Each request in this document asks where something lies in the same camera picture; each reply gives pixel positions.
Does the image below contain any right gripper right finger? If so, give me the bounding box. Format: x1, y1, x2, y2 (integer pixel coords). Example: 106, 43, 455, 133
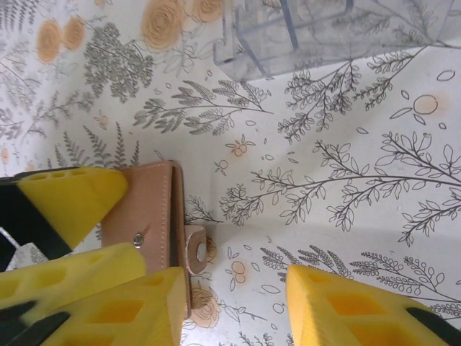
286, 265, 461, 346

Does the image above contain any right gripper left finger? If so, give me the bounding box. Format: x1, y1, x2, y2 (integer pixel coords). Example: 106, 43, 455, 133
21, 266, 191, 346

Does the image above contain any pink leather card holder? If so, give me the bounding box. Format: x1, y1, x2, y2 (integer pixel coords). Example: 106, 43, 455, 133
99, 160, 214, 321

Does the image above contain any clear acrylic card stand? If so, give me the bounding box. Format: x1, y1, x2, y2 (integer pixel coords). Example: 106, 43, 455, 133
212, 0, 461, 79

